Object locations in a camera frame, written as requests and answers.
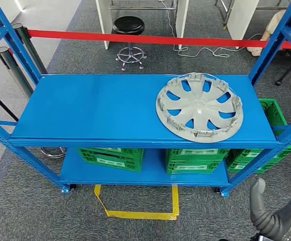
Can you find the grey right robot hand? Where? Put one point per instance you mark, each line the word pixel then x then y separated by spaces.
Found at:
pixel 258 193

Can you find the grey plastic wheel hubcap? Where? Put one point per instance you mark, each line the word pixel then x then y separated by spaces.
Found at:
pixel 199 109

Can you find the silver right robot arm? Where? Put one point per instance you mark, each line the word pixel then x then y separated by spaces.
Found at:
pixel 273 229

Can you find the blue metal shelf rack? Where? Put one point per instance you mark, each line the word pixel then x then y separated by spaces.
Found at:
pixel 97 106

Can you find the black office chair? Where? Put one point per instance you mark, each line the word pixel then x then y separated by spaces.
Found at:
pixel 287 74

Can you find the yellow floor tape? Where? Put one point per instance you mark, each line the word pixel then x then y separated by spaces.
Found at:
pixel 140 215

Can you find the person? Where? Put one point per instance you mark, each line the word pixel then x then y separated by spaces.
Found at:
pixel 273 28

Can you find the red barrier belt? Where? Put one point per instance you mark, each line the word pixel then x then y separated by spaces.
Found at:
pixel 135 38

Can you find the black round stool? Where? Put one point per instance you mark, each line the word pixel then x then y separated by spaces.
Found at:
pixel 128 26

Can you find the black pole stand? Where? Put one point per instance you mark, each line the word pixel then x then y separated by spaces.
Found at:
pixel 1 102

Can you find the chrome stanchion post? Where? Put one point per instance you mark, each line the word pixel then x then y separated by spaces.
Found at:
pixel 30 50
pixel 12 71

